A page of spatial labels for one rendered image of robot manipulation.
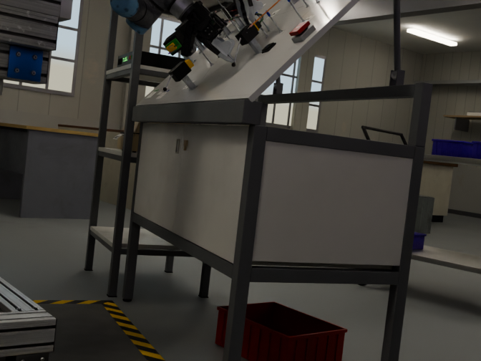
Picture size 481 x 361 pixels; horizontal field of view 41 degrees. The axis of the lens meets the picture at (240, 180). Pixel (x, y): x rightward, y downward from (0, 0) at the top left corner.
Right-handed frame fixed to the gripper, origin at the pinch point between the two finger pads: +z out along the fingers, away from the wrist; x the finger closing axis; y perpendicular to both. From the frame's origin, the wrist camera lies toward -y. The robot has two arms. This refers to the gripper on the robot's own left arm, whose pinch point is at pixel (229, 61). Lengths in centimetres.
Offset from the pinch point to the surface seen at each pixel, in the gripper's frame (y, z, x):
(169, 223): -63, 21, 5
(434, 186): -155, 252, 717
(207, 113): -13.2, 7.0, -12.3
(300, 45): 22.4, 14.4, -13.9
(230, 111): -2.7, 12.6, -24.8
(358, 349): -57, 109, 24
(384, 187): 7, 62, -6
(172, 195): -56, 15, 9
